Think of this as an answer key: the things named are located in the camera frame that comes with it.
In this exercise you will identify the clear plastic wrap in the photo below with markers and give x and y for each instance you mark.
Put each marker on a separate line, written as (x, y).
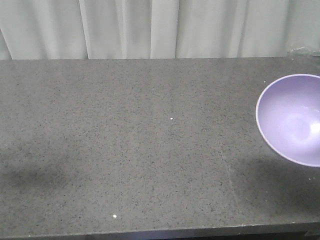
(304, 51)

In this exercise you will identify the white curtain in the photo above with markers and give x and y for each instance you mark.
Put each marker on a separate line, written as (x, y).
(156, 29)

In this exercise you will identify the purple plastic bowl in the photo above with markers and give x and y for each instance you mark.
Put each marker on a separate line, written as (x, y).
(287, 115)

